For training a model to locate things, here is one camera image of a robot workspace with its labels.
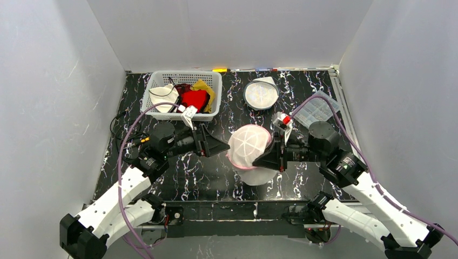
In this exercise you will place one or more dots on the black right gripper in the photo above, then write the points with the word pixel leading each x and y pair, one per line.
pixel 281 154

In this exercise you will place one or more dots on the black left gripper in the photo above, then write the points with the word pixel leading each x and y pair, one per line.
pixel 200 140

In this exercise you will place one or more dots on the white pink-trim laundry bag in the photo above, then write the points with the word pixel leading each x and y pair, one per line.
pixel 247 144

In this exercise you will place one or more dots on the bright red bra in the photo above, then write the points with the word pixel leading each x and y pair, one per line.
pixel 200 99

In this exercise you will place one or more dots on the black bra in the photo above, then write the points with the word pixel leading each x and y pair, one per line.
pixel 163 92

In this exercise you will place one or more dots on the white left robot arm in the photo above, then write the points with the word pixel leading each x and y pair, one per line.
pixel 125 205

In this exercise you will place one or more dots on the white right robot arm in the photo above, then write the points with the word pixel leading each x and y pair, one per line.
pixel 388 225

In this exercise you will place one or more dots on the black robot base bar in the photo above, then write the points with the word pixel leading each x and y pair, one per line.
pixel 238 218

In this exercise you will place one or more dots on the yellow bra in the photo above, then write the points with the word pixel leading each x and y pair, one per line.
pixel 201 85

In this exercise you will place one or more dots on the dark red bra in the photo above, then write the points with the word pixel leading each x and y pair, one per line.
pixel 182 88

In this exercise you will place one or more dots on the white plastic basket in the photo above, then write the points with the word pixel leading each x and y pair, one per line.
pixel 161 78

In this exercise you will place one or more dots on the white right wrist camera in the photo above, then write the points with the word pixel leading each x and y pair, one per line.
pixel 283 123

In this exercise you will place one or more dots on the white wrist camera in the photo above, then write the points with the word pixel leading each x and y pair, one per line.
pixel 283 123
pixel 187 114

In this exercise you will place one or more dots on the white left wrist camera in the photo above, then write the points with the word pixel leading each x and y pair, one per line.
pixel 187 114

